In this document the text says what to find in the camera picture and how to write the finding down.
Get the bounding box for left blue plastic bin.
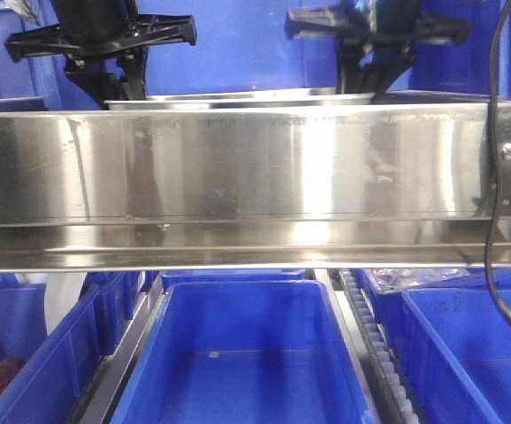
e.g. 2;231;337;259
0;271;143;423

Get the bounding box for silver round-head bolt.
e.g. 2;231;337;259
500;142;511;161

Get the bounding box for clear plastic bag of parts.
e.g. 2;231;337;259
365;268;469;292

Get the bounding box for blue plastic bin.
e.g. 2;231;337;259
112;281;375;423
352;269;511;423
0;271;143;423

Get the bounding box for silver steel tray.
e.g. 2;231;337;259
105;87;375;110

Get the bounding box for right blue plastic bin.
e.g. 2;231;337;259
352;269;511;423

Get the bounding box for black hanging cable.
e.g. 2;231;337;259
483;0;511;353

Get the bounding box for centre blue plastic bin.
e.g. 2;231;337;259
112;281;375;423

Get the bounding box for large blue crate behind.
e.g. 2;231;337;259
23;0;416;114

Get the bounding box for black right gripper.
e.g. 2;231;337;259
286;1;470;95

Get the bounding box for grey metal divider rail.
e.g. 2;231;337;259
69;276;164;423

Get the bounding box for black toothed belt rail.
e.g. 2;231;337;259
337;269;421;423

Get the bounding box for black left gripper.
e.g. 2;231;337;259
5;1;197;101

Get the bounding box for stainless steel frame rail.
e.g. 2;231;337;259
0;102;493;271

